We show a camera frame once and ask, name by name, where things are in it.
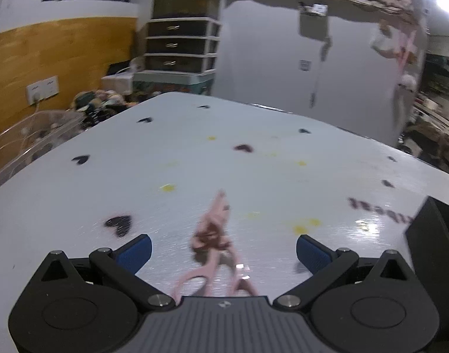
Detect white hanging plush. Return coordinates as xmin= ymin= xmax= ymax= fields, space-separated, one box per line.
xmin=370 ymin=22 xmax=396 ymax=59

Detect clear plastic bin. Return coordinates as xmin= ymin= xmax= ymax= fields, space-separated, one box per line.
xmin=0 ymin=109 xmax=86 ymax=192

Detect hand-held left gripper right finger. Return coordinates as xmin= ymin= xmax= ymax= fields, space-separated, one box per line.
xmin=272 ymin=234 xmax=416 ymax=311

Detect pile of plush toys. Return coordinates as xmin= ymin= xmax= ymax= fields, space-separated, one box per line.
xmin=68 ymin=89 xmax=137 ymax=129

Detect white storage box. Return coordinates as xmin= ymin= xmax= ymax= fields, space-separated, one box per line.
xmin=101 ymin=71 xmax=134 ymax=96

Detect hanging wall cable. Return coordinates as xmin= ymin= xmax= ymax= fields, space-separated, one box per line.
xmin=310 ymin=37 xmax=330 ymax=109

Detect plastic drawer tower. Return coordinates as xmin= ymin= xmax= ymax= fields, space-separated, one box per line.
xmin=132 ymin=0 xmax=222 ymax=96

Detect black storage box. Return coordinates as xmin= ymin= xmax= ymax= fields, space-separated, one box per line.
xmin=404 ymin=197 xmax=449 ymax=291

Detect white double wall socket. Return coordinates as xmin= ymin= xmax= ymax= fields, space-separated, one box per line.
xmin=26 ymin=76 xmax=59 ymax=104

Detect pink scissors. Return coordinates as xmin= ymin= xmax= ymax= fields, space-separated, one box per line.
xmin=171 ymin=189 xmax=260 ymax=304

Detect pink hanging ribbons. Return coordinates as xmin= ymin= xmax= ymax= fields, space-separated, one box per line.
xmin=392 ymin=26 xmax=418 ymax=72

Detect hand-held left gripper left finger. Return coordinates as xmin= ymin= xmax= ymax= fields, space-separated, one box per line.
xmin=33 ymin=233 xmax=175 ymax=309

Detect small wall mounted device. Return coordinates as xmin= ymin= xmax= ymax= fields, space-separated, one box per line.
xmin=300 ymin=3 xmax=329 ymax=16

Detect small white fluffy toy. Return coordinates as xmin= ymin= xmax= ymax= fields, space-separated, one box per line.
xmin=398 ymin=74 xmax=417 ymax=91

